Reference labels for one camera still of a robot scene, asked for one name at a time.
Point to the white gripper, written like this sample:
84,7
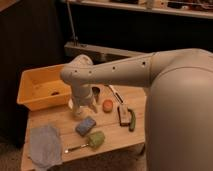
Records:
81,93

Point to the green scrub brush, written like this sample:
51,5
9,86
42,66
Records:
94,141

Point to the blue sponge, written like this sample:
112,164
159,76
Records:
85,126

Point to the grey cloth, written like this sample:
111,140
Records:
45,148

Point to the yellow plastic bin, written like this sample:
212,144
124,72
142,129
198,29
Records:
42,88

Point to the green handled tool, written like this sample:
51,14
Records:
133,120

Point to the white paper cup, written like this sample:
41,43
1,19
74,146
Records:
71,103

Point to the orange apple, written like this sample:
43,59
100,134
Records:
107,106

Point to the wooden brush block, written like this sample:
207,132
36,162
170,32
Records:
124,115

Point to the wooden shelf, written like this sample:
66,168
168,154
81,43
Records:
188,8

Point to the small metal cup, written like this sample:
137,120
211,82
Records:
96,92

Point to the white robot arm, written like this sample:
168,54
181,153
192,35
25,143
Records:
179,105

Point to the grey metal case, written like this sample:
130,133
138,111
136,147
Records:
87,54

